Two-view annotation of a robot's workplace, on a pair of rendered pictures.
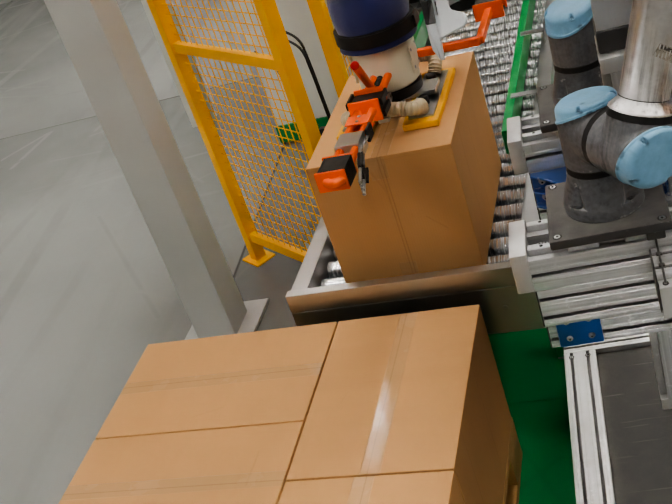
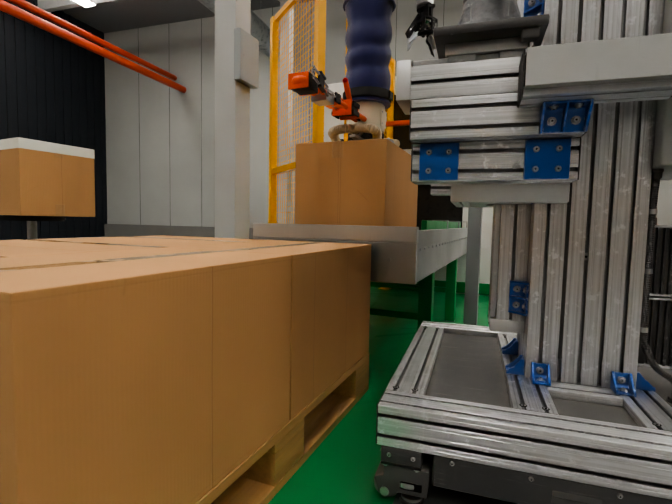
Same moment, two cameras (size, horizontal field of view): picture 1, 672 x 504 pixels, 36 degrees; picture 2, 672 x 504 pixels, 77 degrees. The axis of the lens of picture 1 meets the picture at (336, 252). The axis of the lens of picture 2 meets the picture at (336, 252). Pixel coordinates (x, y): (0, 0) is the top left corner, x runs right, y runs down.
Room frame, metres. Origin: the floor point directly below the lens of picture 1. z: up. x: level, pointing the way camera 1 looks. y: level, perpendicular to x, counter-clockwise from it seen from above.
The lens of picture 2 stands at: (0.68, -0.19, 0.62)
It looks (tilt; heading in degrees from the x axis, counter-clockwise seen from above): 4 degrees down; 0
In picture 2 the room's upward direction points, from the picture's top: 1 degrees clockwise
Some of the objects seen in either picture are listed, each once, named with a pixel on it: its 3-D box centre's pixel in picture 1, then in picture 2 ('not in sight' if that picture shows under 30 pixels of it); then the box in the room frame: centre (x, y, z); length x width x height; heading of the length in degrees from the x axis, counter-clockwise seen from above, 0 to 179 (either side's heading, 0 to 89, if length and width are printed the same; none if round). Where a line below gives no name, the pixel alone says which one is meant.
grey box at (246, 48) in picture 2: not in sight; (246, 59); (3.39, 0.41, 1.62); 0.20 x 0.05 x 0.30; 158
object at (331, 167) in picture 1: (335, 172); (303, 84); (2.13, -0.06, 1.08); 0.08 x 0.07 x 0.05; 157
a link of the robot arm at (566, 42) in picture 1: (575, 28); not in sight; (2.16, -0.68, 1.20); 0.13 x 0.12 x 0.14; 118
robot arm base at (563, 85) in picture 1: (582, 76); not in sight; (2.15, -0.67, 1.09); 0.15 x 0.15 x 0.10
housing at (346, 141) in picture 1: (351, 146); (322, 96); (2.25, -0.12, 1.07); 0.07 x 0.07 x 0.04; 67
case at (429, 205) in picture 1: (412, 167); (362, 195); (2.69, -0.29, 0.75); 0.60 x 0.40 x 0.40; 158
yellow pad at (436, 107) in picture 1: (428, 93); not in sight; (2.64, -0.39, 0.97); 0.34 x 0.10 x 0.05; 157
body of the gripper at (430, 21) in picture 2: not in sight; (425, 20); (2.65, -0.56, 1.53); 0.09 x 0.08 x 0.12; 27
